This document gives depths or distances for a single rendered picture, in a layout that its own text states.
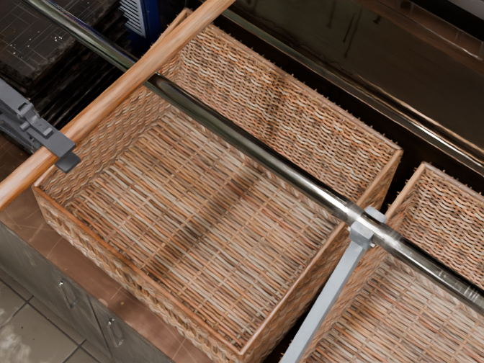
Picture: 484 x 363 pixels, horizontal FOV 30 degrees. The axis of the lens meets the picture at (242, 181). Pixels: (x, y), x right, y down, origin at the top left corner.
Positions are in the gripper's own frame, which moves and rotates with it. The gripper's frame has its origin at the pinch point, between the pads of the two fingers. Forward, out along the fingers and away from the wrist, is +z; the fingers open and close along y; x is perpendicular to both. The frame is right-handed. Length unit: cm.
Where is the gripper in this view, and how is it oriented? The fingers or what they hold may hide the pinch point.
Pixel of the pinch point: (54, 146)
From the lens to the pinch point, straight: 131.1
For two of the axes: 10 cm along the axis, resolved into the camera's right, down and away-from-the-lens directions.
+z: 7.6, 5.5, -3.4
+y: 0.2, 5.1, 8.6
